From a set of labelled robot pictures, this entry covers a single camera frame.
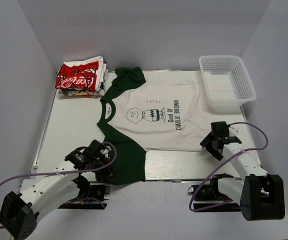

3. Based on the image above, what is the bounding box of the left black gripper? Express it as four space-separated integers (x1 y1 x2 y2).
90 156 118 185

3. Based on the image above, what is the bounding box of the white green raglan t-shirt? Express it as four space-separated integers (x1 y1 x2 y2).
97 67 203 185

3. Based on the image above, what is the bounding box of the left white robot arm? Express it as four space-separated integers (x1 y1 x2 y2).
0 140 117 240

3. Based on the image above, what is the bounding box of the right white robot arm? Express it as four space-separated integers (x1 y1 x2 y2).
200 121 286 221

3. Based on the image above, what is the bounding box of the white plastic mesh basket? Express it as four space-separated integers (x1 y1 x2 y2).
198 55 257 108

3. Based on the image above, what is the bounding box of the cartoon print folded t-shirt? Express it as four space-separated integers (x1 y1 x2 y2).
57 89 105 98

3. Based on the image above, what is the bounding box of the red white folded t-shirt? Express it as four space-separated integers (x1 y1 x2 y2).
55 55 105 92

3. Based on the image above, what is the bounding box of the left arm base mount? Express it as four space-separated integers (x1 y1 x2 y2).
59 183 110 210

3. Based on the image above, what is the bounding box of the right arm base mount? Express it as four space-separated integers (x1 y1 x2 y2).
193 173 241 213

